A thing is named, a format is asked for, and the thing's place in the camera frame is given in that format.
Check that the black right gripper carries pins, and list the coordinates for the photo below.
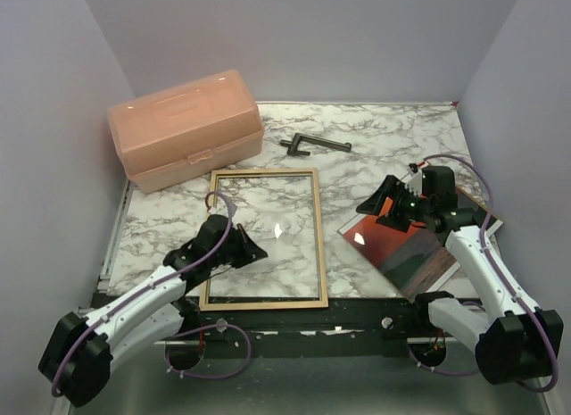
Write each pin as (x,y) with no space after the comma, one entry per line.
(374,204)

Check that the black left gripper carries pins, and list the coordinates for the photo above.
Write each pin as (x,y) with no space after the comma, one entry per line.
(251,251)

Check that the red sunset photo board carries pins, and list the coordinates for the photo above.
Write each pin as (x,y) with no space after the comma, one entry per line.
(413,262)

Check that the light wooden picture frame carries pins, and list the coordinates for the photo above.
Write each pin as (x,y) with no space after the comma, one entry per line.
(263,241)

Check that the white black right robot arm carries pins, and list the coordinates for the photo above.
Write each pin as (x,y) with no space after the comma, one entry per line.
(514,340)

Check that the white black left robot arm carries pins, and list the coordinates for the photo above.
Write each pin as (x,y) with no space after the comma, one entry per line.
(83,351)

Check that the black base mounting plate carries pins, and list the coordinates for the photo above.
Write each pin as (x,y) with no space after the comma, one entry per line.
(346,327)

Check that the pink translucent plastic box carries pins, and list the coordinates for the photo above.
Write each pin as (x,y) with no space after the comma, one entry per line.
(184,132)

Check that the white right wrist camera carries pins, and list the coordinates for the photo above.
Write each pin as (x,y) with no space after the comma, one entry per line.
(414,179)

